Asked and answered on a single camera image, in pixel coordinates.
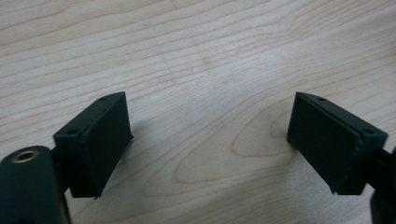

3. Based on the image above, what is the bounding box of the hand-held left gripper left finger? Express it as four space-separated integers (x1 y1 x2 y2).
51 91 134 200

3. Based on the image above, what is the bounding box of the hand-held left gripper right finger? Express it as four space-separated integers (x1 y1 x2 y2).
286 91 389 196

